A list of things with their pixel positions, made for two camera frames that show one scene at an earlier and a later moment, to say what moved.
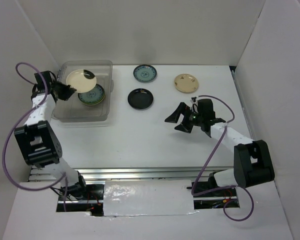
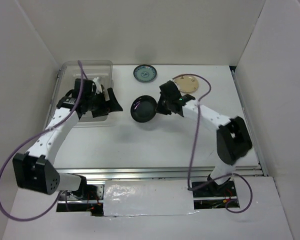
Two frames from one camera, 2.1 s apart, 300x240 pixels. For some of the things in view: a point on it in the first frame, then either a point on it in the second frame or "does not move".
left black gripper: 68,91 → 107,107
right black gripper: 174,117 → 160,109
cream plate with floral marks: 186,83 does not move
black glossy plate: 140,98 → 143,108
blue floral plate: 145,73 does not move
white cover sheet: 149,197 does not move
